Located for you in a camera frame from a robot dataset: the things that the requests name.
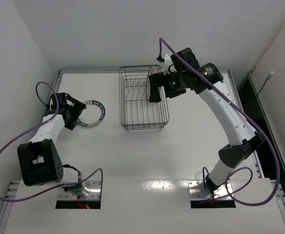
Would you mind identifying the orange sunburst plate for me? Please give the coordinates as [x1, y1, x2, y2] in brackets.
[146, 66, 161, 103]

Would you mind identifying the white plate grey flower pattern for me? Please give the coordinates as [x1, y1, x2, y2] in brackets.
[157, 68, 164, 100]

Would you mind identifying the green rimmed white plate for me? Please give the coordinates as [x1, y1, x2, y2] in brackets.
[77, 100, 106, 128]

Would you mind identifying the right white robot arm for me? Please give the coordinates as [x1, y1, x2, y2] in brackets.
[148, 48, 264, 194]

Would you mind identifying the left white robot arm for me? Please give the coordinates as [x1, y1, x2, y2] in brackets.
[17, 93, 86, 187]

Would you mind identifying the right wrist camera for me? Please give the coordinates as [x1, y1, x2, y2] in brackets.
[199, 63, 224, 84]

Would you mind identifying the grey wire dish rack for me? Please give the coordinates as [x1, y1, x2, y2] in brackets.
[119, 65, 169, 132]

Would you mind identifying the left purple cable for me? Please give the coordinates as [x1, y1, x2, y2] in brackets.
[0, 81, 103, 202]

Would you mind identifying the purple cable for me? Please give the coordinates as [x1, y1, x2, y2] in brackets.
[0, 81, 103, 202]
[156, 38, 281, 207]

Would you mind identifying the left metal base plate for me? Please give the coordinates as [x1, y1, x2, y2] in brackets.
[58, 180, 101, 201]

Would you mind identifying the metal base plate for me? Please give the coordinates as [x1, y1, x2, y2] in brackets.
[188, 180, 233, 201]
[58, 180, 101, 201]

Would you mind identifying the black cable white plug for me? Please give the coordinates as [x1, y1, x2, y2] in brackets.
[255, 71, 274, 98]

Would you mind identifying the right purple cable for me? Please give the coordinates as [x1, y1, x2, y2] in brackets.
[156, 38, 281, 207]

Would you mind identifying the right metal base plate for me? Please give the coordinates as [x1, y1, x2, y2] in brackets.
[188, 180, 233, 201]

